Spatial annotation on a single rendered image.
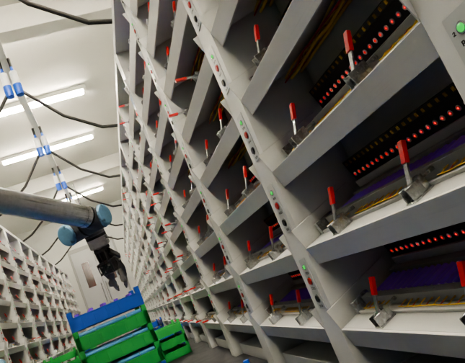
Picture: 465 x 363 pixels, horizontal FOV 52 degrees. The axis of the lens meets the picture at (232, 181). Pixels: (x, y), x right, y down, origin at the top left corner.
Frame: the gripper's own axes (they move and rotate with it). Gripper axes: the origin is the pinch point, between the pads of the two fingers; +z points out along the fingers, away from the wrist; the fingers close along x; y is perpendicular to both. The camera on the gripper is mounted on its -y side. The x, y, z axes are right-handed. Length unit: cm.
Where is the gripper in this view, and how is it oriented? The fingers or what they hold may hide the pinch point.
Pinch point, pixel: (122, 286)
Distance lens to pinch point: 225.3
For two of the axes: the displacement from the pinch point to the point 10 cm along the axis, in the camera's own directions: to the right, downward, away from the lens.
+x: 9.1, -4.0, -1.1
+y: -0.7, 1.2, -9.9
